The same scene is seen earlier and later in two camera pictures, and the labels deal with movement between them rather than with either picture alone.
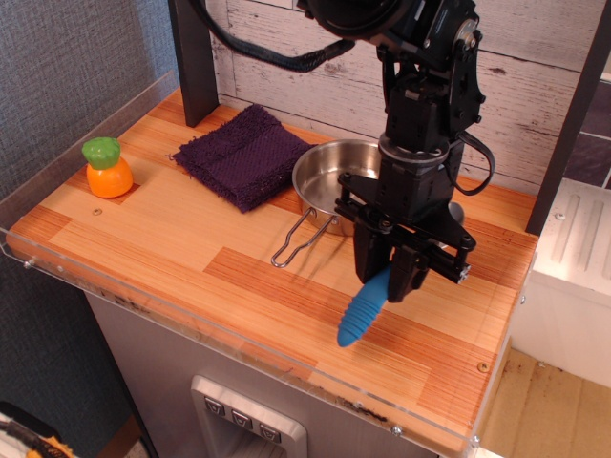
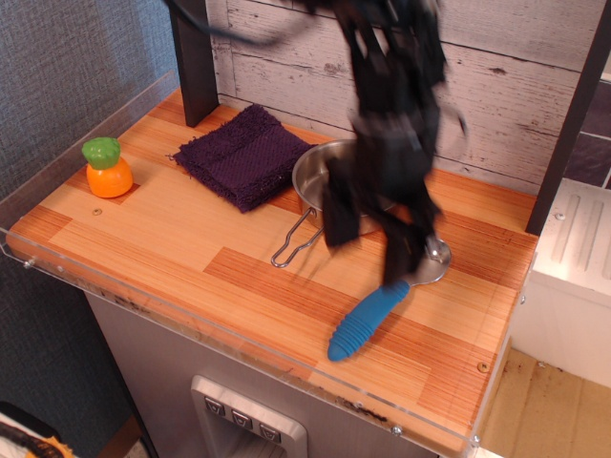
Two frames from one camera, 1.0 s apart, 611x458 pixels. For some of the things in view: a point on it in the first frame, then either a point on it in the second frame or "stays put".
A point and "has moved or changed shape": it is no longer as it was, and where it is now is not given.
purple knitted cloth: [246, 158] stays put
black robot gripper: [411, 201] → [385, 179]
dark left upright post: [195, 59] stays put
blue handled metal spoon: [366, 308] has moved or changed shape
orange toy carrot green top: [107, 175] stays put
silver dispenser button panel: [235, 425] stays put
